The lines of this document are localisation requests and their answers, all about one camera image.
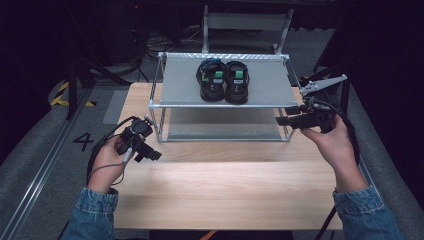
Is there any grey metal shoe rack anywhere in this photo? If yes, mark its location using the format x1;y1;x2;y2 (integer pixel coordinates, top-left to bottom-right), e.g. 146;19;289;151
147;51;301;144

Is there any yellow and black floor tape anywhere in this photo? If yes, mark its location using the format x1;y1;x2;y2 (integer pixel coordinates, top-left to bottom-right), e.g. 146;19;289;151
49;81;98;108

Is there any grey left gripper cable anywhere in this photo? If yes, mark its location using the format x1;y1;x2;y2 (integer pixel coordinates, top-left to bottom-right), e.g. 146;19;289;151
88;146;135;187

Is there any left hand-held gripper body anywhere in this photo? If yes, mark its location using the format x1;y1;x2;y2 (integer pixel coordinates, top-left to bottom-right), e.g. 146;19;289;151
114;114;157;158

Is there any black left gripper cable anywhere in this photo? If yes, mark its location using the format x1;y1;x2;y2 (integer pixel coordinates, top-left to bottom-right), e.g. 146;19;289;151
85;115;138;184

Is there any bundle of floor cables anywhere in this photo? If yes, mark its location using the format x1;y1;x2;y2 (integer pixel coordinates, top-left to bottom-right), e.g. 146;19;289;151
131;26;205;63

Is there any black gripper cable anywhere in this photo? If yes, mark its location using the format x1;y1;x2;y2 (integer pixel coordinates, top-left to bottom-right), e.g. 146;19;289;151
85;115;138;184
308;95;362;166

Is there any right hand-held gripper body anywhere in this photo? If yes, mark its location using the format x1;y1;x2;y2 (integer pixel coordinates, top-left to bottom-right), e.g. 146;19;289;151
286;74;348;134

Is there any person's left hand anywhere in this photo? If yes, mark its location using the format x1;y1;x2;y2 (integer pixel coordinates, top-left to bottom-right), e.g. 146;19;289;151
88;134;134;187

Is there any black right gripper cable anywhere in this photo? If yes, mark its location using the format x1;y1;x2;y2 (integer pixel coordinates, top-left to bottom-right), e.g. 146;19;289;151
308;95;362;166

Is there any metal floor rail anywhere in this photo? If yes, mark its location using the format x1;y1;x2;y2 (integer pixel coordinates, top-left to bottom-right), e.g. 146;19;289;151
0;87;95;240

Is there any black metal stand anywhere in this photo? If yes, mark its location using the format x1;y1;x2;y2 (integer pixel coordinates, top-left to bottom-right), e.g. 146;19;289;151
64;54;132;121
312;13;352;116

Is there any grey metal frame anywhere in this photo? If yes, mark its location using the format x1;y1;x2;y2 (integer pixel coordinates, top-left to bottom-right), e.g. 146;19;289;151
201;4;296;56

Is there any black sandal with blue straps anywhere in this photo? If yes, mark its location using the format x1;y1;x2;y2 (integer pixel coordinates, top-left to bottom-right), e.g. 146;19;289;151
195;58;229;103
224;60;251;105

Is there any person's right hand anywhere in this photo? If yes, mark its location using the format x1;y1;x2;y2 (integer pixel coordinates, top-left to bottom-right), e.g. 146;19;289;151
299;114;364;188

